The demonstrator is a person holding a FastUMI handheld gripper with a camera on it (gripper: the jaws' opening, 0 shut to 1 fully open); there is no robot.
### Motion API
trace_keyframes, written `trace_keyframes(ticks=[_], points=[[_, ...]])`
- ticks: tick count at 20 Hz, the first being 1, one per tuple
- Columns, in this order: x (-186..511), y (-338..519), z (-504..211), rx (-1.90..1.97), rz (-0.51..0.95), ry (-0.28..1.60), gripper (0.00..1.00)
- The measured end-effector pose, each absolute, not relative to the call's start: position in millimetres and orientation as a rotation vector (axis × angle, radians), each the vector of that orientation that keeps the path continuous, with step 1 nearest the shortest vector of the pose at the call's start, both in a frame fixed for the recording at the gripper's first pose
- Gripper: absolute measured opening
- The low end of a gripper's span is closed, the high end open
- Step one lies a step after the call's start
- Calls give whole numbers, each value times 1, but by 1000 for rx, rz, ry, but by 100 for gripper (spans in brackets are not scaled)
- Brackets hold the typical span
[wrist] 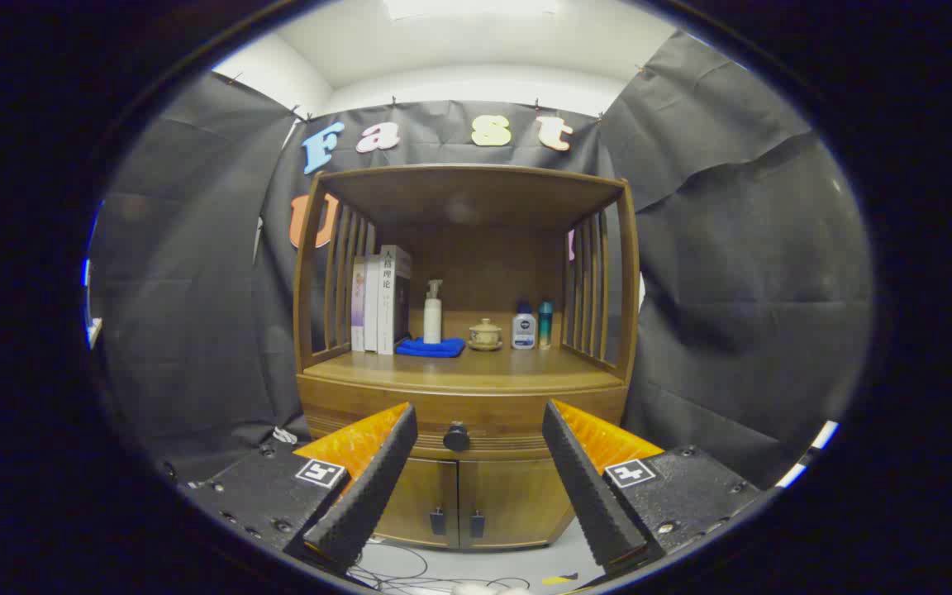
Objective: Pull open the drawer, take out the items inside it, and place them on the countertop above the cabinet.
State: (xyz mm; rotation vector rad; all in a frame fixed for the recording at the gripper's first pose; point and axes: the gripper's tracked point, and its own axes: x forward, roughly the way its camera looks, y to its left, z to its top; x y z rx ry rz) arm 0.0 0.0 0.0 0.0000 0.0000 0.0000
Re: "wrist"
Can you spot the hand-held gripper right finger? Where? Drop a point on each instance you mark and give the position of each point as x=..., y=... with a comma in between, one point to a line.
x=587, y=487

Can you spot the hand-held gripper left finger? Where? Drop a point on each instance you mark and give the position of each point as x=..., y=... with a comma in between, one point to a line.
x=377, y=487

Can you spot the black round drawer knob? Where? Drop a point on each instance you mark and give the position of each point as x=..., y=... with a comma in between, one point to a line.
x=456, y=436

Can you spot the wooden cabinet door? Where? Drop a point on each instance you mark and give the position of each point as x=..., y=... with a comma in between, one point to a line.
x=422, y=500
x=517, y=500

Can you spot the wooden countertop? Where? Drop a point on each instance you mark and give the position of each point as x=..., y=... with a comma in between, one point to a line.
x=509, y=368

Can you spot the wooden cabinet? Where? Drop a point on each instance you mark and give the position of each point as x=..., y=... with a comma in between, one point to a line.
x=476, y=194

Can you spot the yellow tape piece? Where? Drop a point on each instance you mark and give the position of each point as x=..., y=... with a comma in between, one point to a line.
x=559, y=579

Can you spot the blue folded cloth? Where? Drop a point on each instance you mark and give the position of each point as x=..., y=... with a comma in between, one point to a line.
x=430, y=348

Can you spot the teal slim bottle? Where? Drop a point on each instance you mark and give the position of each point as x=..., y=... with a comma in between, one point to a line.
x=545, y=324

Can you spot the white bottle blue cap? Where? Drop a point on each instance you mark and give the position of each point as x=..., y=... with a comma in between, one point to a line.
x=524, y=330

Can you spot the white pump bottle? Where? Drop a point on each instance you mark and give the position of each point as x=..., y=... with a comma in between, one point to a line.
x=432, y=322

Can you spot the beige lidded teacup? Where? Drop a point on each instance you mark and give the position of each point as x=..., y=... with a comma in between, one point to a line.
x=485, y=335

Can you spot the thin white book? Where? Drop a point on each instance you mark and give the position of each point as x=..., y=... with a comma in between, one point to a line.
x=372, y=302

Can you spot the lavender book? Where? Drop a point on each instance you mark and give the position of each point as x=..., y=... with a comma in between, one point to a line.
x=358, y=302

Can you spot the thick grey portrait book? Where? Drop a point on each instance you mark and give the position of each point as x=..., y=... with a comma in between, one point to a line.
x=389, y=297

